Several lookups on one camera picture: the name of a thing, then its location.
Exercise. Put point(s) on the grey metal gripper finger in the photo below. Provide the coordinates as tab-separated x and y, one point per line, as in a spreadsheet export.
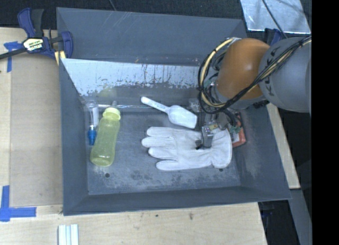
208	138
199	143

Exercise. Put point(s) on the white work glove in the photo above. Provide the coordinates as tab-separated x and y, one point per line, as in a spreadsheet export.
182	151

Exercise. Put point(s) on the clear crumpled plastic piece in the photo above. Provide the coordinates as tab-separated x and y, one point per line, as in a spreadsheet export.
194	105

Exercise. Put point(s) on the white plastic scoop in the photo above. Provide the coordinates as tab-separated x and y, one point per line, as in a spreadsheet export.
180	116

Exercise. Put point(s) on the orange flat packet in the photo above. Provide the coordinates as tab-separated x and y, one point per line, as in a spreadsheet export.
240	139

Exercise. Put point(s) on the grey metal bin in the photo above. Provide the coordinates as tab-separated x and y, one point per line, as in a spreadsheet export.
148	180

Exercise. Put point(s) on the yellow-green plastic bottle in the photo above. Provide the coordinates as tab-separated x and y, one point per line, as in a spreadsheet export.
104	138

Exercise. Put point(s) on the clear spray bottle blue tip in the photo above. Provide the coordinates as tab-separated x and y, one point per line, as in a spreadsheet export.
92	114

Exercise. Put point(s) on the pale brown flat board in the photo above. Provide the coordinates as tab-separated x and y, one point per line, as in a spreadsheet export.
34	132

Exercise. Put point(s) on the black cylinder on white bracket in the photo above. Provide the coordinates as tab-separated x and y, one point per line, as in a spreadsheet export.
260	103

